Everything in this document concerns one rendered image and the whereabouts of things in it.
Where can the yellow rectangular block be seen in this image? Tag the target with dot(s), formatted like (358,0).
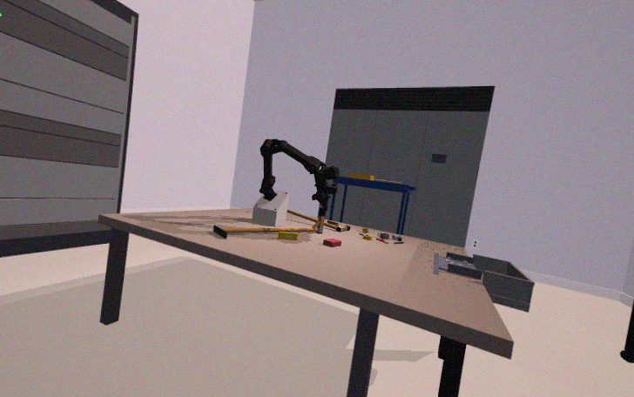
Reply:
(288,235)

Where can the orange long pole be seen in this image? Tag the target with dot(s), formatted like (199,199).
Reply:
(320,223)

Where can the red square tile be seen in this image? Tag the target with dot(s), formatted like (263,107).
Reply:
(332,242)

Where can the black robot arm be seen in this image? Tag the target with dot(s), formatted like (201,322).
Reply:
(310,163)

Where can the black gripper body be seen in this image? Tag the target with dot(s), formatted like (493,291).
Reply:
(320,191)

